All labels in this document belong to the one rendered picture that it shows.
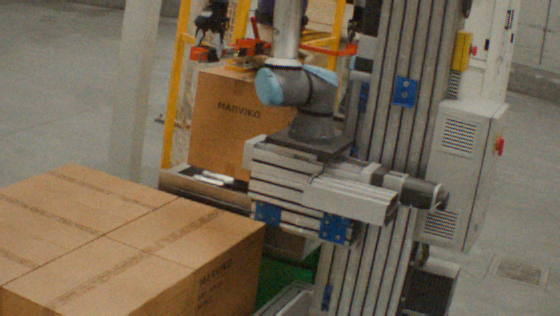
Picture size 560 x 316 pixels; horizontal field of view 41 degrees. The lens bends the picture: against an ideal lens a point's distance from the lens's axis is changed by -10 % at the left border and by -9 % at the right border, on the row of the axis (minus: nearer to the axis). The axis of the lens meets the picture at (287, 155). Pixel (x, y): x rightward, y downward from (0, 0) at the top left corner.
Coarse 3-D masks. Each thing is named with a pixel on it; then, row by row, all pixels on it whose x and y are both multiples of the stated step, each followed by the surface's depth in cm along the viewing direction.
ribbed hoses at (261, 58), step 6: (234, 54) 337; (300, 54) 363; (306, 54) 362; (312, 54) 362; (234, 60) 338; (240, 60) 336; (246, 60) 335; (252, 60) 334; (258, 60) 333; (264, 60) 331; (306, 60) 358; (312, 60) 359
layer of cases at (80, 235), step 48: (0, 192) 309; (48, 192) 319; (96, 192) 329; (144, 192) 339; (0, 240) 265; (48, 240) 274; (96, 240) 282; (144, 240) 290; (192, 240) 298; (240, 240) 306; (0, 288) 234; (48, 288) 239; (96, 288) 246; (144, 288) 252; (192, 288) 275; (240, 288) 318
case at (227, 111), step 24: (216, 72) 332; (240, 72) 338; (216, 96) 330; (240, 96) 326; (336, 96) 371; (192, 120) 337; (216, 120) 332; (240, 120) 328; (264, 120) 323; (288, 120) 325; (192, 144) 339; (216, 144) 334; (240, 144) 330; (216, 168) 336; (240, 168) 332
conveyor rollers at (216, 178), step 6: (204, 174) 377; (210, 174) 377; (216, 174) 377; (210, 180) 367; (216, 180) 367; (222, 180) 374; (228, 180) 374; (234, 180) 373; (240, 180) 373; (228, 186) 364; (234, 186) 364; (240, 186) 367; (246, 186) 370
